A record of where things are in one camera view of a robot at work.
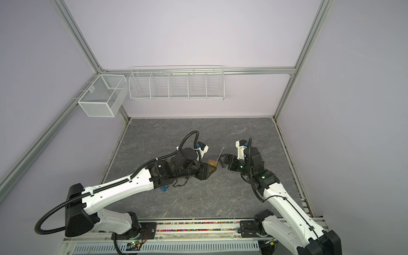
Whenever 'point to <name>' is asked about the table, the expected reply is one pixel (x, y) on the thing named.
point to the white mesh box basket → (103, 98)
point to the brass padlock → (212, 162)
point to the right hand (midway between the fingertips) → (224, 159)
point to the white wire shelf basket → (177, 82)
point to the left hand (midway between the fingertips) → (211, 170)
